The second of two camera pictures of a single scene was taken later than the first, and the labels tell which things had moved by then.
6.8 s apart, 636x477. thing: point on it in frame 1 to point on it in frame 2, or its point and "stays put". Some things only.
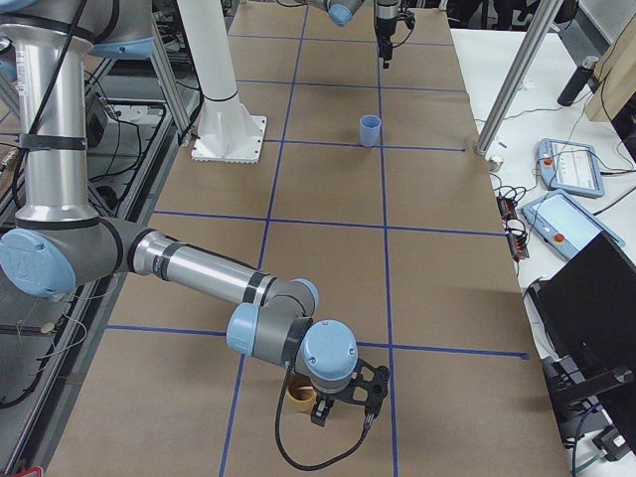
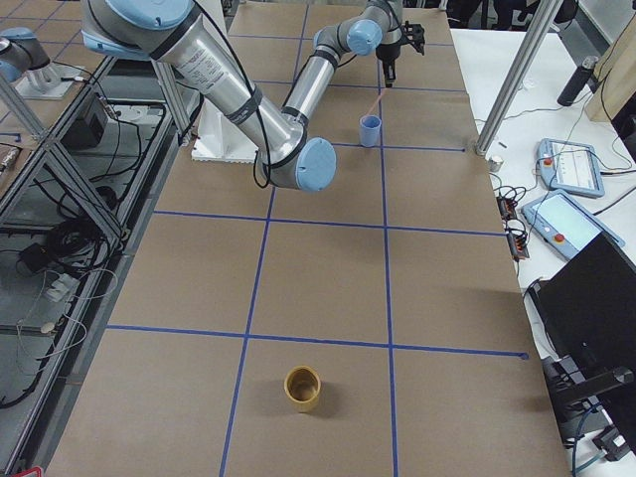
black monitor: (586, 310) stays put
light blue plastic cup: (370, 129) stays put
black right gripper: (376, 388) to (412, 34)
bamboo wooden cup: (301, 394) stays put
